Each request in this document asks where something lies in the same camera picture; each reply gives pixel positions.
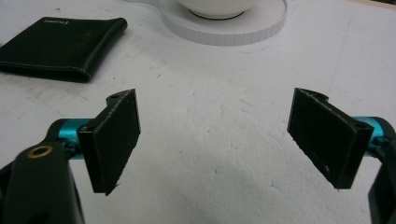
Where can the white bowl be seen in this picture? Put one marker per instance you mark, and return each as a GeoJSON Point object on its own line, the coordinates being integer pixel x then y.
{"type": "Point", "coordinates": [218, 7]}

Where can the white round base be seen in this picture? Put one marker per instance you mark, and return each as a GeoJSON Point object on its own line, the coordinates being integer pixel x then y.
{"type": "Point", "coordinates": [230, 28]}

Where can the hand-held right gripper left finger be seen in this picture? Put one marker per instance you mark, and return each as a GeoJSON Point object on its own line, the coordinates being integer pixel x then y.
{"type": "Point", "coordinates": [109, 140]}

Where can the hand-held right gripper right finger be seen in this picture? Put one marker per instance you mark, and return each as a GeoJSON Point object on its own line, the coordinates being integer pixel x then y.
{"type": "Point", "coordinates": [327, 137]}

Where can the black leather wallet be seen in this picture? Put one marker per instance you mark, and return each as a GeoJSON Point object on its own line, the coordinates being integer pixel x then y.
{"type": "Point", "coordinates": [59, 46]}

